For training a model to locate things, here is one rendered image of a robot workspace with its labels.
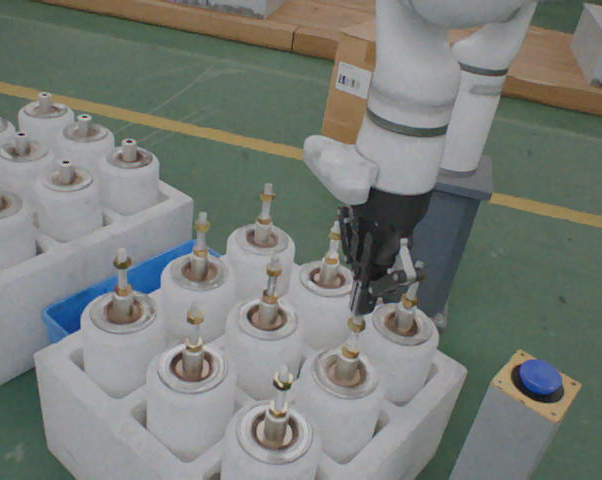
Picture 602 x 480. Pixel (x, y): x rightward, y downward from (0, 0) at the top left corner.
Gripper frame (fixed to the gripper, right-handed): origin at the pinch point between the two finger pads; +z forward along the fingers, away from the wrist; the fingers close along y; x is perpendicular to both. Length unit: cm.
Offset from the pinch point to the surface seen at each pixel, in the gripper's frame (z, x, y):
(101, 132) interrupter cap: 10, 16, 63
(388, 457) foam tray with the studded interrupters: 18.3, -3.6, -6.7
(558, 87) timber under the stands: 27, -152, 119
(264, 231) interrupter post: 8.5, 0.0, 25.5
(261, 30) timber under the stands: 29, -63, 186
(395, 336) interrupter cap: 10.5, -8.6, 3.5
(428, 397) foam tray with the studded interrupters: 17.8, -12.8, -0.8
